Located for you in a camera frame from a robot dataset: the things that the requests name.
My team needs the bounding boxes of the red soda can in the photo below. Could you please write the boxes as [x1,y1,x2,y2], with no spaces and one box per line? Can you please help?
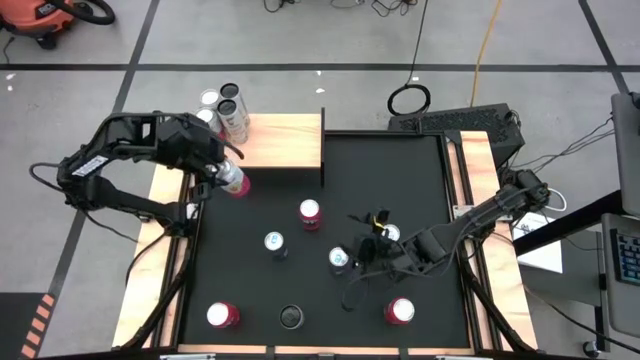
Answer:
[383,296,416,326]
[205,300,241,330]

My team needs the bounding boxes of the black desk beam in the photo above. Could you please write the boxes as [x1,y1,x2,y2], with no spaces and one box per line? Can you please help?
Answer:
[513,189,625,256]

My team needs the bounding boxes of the white pink soda can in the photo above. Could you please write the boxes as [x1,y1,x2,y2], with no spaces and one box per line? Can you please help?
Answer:
[194,107,224,139]

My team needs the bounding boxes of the black floor mat orange stripes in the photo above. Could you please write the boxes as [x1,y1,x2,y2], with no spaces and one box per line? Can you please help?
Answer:
[0,292,56,360]

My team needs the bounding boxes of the black hanging cable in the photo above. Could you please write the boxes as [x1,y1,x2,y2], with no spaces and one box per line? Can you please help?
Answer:
[387,0,432,117]

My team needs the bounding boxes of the grey side desk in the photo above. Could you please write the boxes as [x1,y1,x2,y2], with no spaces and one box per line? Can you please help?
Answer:
[519,227,609,307]

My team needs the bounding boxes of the white can red base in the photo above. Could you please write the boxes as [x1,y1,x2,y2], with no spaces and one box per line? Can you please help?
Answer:
[199,88,222,109]

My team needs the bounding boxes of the black aluminium table frame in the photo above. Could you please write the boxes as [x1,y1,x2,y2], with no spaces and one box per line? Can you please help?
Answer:
[119,128,536,360]

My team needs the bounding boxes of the black vacuum hose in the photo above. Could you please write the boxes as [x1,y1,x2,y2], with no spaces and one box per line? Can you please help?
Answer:
[47,0,117,26]

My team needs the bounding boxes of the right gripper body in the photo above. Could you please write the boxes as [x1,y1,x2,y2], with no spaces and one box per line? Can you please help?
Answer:
[352,234,419,275]

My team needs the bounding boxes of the white paper sheet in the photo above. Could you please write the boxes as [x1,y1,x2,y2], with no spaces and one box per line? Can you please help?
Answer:
[514,209,566,274]

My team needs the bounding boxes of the orange shop vacuum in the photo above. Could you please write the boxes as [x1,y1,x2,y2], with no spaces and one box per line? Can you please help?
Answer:
[0,0,76,51]

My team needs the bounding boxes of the wooden side board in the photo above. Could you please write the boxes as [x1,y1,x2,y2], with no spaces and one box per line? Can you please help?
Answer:
[112,164,201,349]
[459,130,539,350]

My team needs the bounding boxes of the yellow cable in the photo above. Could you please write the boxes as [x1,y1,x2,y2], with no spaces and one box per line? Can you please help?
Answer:
[469,0,504,109]

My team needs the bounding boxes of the grey laptop with keyboard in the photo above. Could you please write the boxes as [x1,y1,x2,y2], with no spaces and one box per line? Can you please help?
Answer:
[601,212,640,337]

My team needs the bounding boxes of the white Celsius can black lid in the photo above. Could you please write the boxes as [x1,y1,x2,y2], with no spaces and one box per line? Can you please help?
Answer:
[278,303,307,331]

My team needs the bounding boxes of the black perforated metal box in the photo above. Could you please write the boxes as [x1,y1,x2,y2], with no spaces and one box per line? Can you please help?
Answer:
[388,102,526,169]

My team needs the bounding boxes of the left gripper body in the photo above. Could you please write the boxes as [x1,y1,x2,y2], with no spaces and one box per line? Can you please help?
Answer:
[158,114,227,174]

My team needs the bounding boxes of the wooden shelf board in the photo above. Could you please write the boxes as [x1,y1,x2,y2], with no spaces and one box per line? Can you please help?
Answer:
[219,112,324,170]

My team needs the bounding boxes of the red Fanta can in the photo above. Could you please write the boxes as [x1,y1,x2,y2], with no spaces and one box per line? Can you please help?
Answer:
[298,198,324,232]

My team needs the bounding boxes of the white power cable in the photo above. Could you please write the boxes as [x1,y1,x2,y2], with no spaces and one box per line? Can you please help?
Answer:
[544,187,569,214]

